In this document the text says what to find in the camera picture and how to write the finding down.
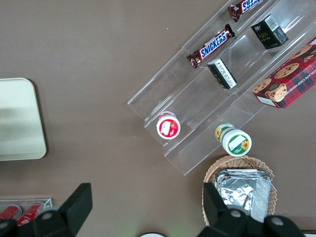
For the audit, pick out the red lid yogurt cup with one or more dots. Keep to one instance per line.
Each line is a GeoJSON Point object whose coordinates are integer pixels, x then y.
{"type": "Point", "coordinates": [168, 127]}

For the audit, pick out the red plaid cookie box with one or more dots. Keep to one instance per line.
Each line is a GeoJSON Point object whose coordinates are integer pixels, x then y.
{"type": "Point", "coordinates": [291, 81]}

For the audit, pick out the clear acrylic bottle rack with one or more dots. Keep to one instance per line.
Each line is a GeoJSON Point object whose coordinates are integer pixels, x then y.
{"type": "Point", "coordinates": [48, 201]}

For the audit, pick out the clear acrylic step display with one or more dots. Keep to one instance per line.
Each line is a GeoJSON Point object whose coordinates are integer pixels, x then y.
{"type": "Point", "coordinates": [192, 98]}

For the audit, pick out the light wicker basket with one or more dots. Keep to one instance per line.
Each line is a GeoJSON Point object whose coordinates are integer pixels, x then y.
{"type": "Point", "coordinates": [237, 163]}

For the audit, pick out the red cola bottle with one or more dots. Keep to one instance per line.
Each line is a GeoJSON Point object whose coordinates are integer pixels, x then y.
{"type": "Point", "coordinates": [11, 212]}
{"type": "Point", "coordinates": [32, 212]}

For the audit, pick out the stack of foil containers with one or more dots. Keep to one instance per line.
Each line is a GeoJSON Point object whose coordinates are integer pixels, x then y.
{"type": "Point", "coordinates": [247, 192]}

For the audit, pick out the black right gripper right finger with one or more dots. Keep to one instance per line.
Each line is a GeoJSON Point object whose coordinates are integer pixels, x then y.
{"type": "Point", "coordinates": [214, 217]}

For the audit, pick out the green lid yogurt cup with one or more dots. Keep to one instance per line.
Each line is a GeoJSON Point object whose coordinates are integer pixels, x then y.
{"type": "Point", "coordinates": [237, 143]}

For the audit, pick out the Snickers bar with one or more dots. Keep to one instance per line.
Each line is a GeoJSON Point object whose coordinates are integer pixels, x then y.
{"type": "Point", "coordinates": [244, 7]}
{"type": "Point", "coordinates": [212, 45]}

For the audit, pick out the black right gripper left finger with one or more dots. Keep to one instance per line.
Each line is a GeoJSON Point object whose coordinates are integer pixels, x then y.
{"type": "Point", "coordinates": [71, 212]}

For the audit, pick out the white snack bin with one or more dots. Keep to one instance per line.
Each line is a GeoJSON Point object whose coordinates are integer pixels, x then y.
{"type": "Point", "coordinates": [309, 234]}

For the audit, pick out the small black box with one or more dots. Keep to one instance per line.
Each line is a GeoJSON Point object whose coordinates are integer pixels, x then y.
{"type": "Point", "coordinates": [269, 33]}
{"type": "Point", "coordinates": [223, 75]}

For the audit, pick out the beige plastic tray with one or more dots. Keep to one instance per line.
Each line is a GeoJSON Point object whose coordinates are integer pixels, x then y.
{"type": "Point", "coordinates": [19, 118]}

